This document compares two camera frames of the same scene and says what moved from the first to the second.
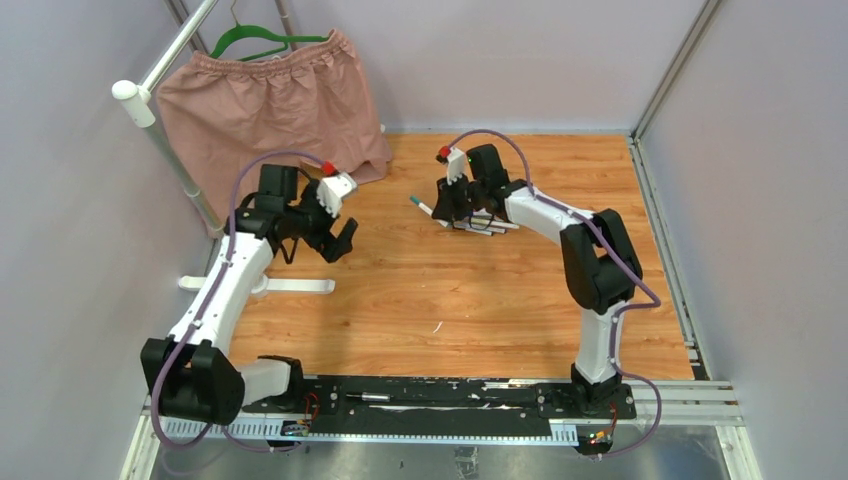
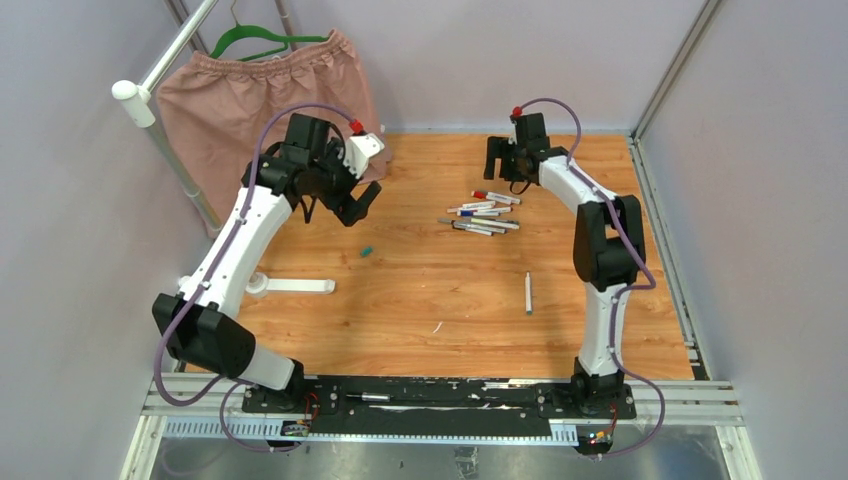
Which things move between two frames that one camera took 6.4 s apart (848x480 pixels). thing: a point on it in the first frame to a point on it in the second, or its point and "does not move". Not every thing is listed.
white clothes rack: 138,92 does not move
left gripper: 329,246 to 348,209
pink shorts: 220,116 does not move
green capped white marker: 495,222 does not move
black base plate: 457,397 does not move
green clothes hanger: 247,30 does not move
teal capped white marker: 427,210 to 528,293
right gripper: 447,209 to 500,147
